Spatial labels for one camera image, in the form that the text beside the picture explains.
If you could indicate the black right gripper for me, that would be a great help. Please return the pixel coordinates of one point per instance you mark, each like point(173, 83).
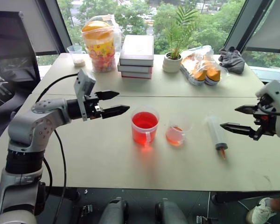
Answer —
point(264, 119)

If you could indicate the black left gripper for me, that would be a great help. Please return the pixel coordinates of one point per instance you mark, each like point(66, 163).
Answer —
point(93, 107)

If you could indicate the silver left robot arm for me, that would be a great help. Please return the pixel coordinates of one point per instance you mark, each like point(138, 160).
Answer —
point(35, 126)

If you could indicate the clear plastic syringe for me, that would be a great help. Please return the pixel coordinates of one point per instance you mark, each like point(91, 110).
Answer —
point(215, 133)

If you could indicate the cup of red liquid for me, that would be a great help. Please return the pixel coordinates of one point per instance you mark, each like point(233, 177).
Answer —
point(144, 127)

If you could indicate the clear cup with white contents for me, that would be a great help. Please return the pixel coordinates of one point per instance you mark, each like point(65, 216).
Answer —
point(76, 56)

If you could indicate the small beaker orange liquid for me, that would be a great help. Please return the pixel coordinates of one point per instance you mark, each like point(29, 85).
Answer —
point(176, 134)

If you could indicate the red bottom book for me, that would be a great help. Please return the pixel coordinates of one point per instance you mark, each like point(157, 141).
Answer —
point(136, 75)

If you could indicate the middle book in stack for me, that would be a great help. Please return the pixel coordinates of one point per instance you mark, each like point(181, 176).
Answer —
point(135, 68)

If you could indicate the white top book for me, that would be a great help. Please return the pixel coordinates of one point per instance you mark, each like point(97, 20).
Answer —
point(137, 50)

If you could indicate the bagged colourful candy jar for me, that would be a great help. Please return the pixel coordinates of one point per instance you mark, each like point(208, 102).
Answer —
point(101, 44)

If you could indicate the dark grey cloth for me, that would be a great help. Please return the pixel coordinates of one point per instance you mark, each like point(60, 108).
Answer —
point(232, 59)

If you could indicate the potted green plant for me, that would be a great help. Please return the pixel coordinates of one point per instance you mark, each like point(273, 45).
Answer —
point(176, 39)

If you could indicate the white sneaker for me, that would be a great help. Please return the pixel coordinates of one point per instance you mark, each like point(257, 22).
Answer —
point(261, 211)

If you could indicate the grey left robot foot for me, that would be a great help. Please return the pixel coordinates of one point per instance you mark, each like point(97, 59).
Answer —
point(114, 211)

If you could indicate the black office chair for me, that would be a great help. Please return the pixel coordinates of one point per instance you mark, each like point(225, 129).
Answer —
point(11, 53)

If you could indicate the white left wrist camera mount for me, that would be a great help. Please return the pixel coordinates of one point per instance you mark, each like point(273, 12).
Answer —
point(84, 82)

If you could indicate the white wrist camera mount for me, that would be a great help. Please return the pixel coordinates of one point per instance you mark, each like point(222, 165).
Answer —
point(276, 102)
point(84, 82)

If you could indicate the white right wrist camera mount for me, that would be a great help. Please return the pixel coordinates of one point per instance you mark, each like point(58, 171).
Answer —
point(276, 102)

